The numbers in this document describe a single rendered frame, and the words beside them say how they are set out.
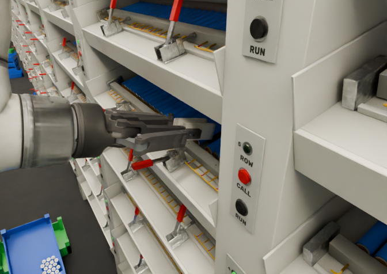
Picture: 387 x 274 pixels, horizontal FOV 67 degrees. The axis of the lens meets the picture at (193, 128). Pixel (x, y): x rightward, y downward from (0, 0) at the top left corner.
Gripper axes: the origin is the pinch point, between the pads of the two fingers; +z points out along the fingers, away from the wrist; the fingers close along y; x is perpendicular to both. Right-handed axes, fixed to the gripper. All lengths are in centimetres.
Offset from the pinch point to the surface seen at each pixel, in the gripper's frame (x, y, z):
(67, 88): 25, 115, 6
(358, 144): -10.6, -28.8, -7.7
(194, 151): 3.6, -1.6, 0.1
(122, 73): 0.7, 45.4, 4.7
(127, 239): 63, 42, 15
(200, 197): 7.9, -8.7, -2.6
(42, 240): 92, 85, -6
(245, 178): -2.7, -20.0, -7.7
